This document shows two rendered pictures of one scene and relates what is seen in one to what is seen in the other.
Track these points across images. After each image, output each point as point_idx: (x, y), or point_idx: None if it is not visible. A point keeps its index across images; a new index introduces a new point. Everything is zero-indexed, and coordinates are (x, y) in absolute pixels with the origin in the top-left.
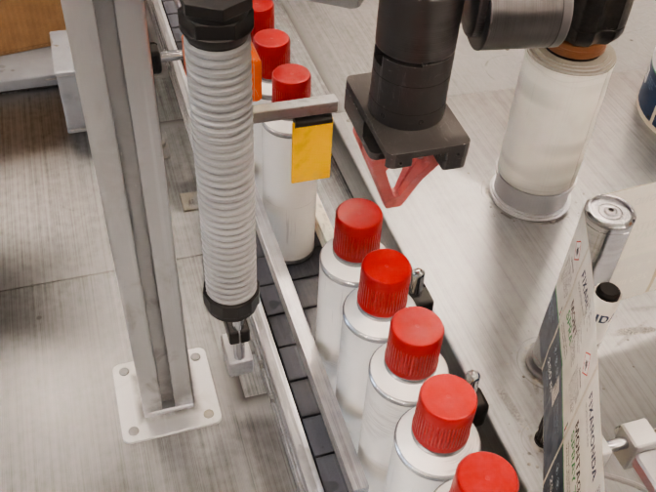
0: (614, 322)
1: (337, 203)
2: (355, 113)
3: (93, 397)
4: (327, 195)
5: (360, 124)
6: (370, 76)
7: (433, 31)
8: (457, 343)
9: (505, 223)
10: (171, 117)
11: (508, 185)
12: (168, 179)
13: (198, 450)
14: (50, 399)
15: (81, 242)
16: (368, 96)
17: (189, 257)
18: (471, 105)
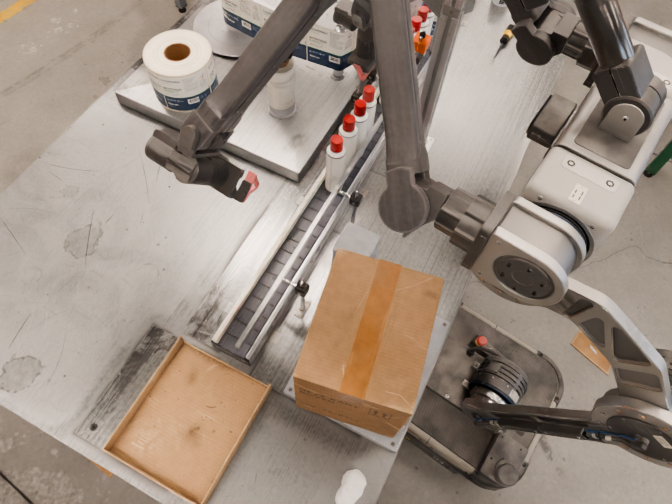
0: (312, 72)
1: (321, 161)
2: (373, 63)
3: (434, 154)
4: (321, 166)
5: (375, 60)
6: (362, 63)
7: None
8: (351, 92)
9: (300, 106)
10: (335, 234)
11: (295, 101)
12: (361, 206)
13: None
14: (444, 160)
15: None
16: (369, 59)
17: (380, 174)
18: (251, 144)
